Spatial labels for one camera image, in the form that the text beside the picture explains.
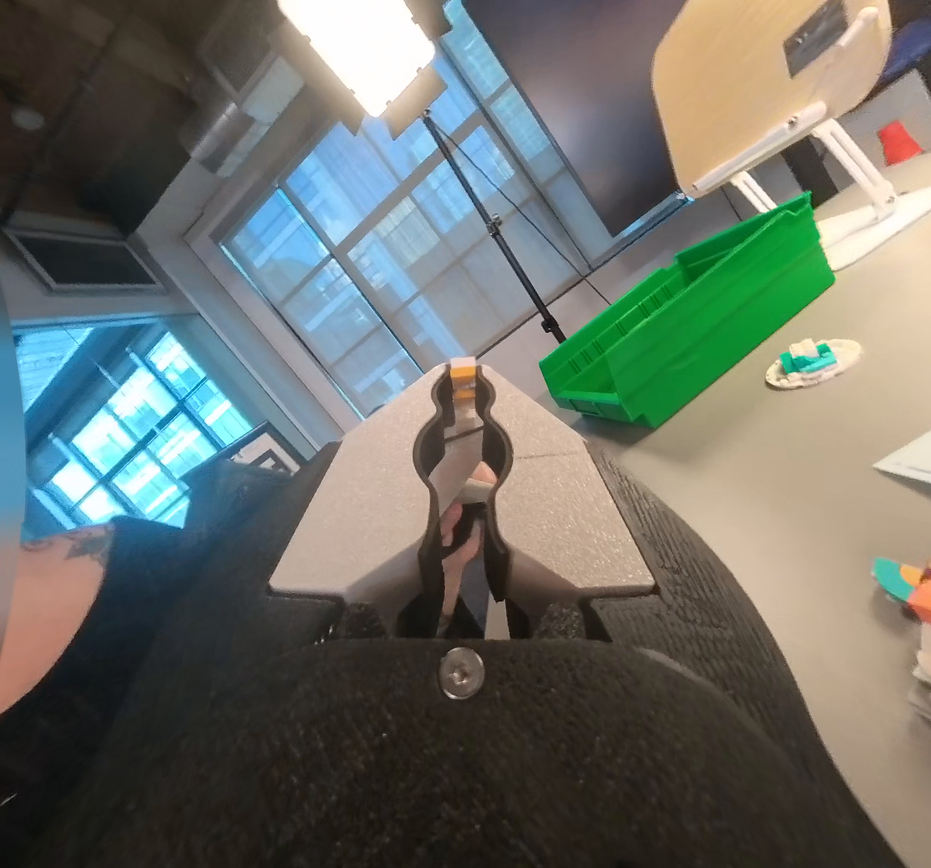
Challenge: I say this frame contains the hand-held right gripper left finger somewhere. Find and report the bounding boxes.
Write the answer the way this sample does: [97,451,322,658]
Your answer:
[269,365,448,618]

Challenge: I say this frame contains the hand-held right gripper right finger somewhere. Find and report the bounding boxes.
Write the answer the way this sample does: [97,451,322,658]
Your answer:
[476,365,659,606]

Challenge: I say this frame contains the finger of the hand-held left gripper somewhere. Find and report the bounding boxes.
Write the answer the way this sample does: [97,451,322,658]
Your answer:
[429,429,500,507]

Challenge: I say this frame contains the orange and white lego piece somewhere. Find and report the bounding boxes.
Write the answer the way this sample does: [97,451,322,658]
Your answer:
[449,356,479,441]

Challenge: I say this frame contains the white and teal lego build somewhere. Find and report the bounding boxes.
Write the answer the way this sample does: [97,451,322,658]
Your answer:
[764,336,864,391]

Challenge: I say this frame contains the colourful lego assembly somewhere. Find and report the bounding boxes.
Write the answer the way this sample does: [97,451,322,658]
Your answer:
[872,555,931,626]

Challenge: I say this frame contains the person's left hand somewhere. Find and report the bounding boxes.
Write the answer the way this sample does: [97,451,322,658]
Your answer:
[437,502,484,558]

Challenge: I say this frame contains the black light stand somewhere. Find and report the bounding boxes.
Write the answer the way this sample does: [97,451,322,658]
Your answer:
[420,110,570,347]

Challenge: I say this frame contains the green plastic bin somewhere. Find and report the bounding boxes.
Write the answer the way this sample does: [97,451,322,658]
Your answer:
[538,191,836,430]

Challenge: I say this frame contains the white paper instruction sheet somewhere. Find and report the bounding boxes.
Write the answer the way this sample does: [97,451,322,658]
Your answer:
[873,431,931,498]

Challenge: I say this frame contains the person's black shirt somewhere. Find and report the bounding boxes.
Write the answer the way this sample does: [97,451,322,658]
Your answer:
[0,515,190,868]

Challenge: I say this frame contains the large dark screen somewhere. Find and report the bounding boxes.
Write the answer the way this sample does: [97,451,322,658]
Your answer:
[461,0,730,241]

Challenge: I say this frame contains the studio light panel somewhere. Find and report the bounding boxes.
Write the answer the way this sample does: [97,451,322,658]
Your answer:
[264,0,449,121]

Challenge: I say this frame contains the red plastic cup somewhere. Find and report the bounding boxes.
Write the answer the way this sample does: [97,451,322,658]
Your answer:
[877,122,919,168]

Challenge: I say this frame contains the wooden board on white stand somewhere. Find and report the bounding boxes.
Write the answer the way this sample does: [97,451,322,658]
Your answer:
[652,0,931,273]

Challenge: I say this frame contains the wall air vent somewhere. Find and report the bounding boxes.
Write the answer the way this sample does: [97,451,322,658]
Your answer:
[3,226,166,295]

